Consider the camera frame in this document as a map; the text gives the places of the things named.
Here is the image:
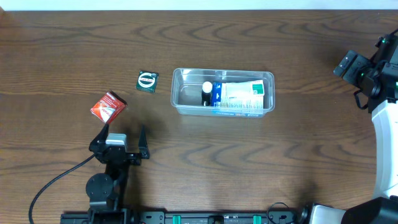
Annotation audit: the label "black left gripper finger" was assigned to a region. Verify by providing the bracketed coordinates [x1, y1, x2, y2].
[138, 126, 150, 156]
[95, 124, 109, 146]

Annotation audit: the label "red Panadol box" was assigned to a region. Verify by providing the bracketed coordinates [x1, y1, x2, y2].
[90, 91, 127, 124]

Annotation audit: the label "green Zam-Buk box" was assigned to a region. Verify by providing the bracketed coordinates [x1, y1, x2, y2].
[136, 70, 159, 93]

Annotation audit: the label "black bottle white cap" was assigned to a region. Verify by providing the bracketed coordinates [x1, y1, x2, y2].
[201, 82, 213, 106]

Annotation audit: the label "blue medicine packet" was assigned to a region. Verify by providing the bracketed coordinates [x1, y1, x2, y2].
[211, 82, 264, 110]

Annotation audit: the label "white green medicine box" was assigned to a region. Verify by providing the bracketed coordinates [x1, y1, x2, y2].
[221, 80, 265, 97]

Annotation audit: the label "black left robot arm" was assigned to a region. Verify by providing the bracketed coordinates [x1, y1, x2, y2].
[86, 124, 150, 223]

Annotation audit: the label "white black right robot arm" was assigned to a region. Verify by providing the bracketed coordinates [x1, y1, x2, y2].
[299, 31, 397, 224]

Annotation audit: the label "clear plastic container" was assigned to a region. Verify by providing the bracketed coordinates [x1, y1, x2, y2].
[170, 68, 275, 117]

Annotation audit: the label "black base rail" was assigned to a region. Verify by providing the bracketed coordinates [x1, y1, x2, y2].
[60, 210, 309, 224]

